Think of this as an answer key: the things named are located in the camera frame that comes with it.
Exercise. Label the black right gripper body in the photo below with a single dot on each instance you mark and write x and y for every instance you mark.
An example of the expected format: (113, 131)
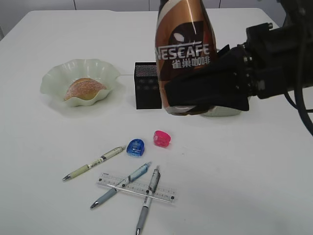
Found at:
(274, 57)

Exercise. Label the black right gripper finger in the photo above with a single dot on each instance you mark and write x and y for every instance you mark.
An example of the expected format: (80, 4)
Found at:
(222, 83)

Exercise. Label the brown Nescafe coffee bottle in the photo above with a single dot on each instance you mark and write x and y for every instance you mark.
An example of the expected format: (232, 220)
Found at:
(184, 42)

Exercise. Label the golden bread loaf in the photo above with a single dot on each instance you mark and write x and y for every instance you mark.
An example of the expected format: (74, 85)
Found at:
(84, 88)

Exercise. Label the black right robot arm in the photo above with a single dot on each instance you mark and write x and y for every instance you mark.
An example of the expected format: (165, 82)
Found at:
(300, 12)

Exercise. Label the pale green woven plastic basket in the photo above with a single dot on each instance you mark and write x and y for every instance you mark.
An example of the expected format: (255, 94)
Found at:
(219, 111)

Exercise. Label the black mesh pen holder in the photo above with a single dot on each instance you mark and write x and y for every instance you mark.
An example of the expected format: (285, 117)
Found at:
(147, 94)

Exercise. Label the pink pencil sharpener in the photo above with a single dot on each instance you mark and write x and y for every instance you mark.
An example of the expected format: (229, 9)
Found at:
(161, 139)

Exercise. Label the blue pencil sharpener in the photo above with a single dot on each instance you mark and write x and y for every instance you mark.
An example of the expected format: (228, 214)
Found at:
(135, 148)

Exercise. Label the light blue ballpoint pen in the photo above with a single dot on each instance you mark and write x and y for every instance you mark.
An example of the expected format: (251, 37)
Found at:
(124, 182)

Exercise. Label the cream white ballpoint pen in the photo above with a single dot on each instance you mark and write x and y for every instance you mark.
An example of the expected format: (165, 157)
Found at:
(98, 161)

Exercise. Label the clear plastic ruler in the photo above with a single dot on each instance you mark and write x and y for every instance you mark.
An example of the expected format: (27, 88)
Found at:
(139, 187)

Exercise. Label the pale green wavy glass bowl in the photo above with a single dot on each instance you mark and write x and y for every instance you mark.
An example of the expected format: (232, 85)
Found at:
(57, 81)

